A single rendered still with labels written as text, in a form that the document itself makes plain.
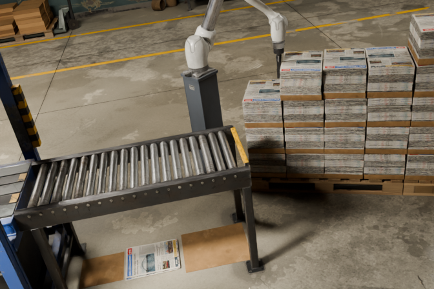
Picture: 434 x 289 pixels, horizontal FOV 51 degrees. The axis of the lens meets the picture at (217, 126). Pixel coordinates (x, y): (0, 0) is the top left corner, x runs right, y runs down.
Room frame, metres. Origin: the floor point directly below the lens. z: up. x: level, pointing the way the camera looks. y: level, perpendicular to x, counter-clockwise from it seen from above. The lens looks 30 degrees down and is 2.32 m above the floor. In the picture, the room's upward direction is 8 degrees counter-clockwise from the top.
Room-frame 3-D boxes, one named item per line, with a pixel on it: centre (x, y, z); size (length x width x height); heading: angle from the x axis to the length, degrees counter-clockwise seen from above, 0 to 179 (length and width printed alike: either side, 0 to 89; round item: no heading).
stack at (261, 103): (2.95, -0.81, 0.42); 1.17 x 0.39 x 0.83; 75
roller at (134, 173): (2.32, 0.54, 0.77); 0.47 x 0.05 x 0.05; 5
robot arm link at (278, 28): (3.04, -0.52, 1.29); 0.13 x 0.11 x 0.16; 163
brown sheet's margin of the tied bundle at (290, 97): (2.87, -0.63, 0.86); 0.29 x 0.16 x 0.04; 74
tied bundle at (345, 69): (2.92, -0.95, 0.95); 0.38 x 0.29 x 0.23; 164
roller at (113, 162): (2.31, 0.67, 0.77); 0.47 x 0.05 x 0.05; 5
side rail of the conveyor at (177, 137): (2.57, 0.56, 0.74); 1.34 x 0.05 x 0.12; 95
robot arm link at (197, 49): (3.18, 0.07, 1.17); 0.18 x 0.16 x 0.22; 163
